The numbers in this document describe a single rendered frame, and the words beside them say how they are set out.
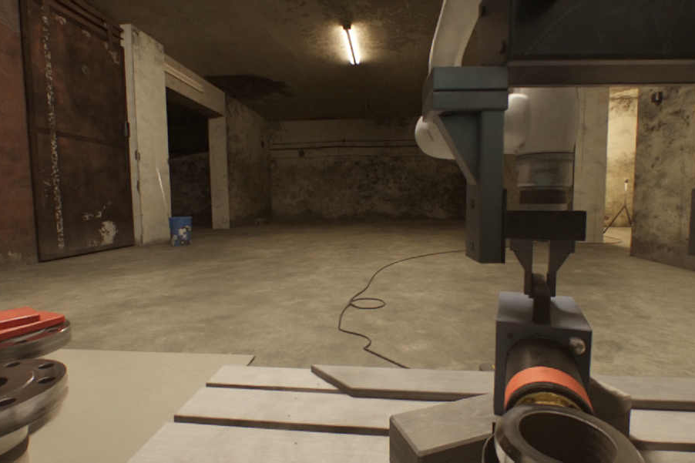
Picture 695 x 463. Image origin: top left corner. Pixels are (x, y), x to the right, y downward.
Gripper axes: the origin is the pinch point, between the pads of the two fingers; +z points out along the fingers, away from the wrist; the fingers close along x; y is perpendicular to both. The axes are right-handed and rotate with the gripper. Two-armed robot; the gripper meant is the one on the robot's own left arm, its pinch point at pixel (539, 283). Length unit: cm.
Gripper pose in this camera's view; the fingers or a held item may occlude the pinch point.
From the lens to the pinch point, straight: 74.7
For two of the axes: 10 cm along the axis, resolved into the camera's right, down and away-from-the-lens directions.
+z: 0.1, 10.0, 0.9
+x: 9.1, 0.3, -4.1
